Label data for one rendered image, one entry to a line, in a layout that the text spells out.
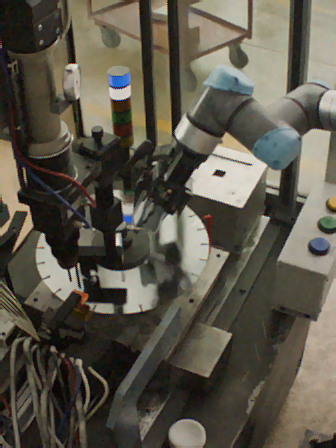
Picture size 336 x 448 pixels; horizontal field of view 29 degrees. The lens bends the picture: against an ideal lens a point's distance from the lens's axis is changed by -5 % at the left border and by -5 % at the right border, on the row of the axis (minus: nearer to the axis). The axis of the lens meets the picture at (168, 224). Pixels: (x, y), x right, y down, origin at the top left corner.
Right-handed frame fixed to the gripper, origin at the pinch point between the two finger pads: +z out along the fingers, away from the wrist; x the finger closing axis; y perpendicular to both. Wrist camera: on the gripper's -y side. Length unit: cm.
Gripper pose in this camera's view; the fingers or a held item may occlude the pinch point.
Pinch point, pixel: (139, 225)
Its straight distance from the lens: 127.3
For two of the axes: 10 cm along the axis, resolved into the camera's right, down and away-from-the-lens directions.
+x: 8.8, 4.1, 2.4
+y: -0.1, 5.2, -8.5
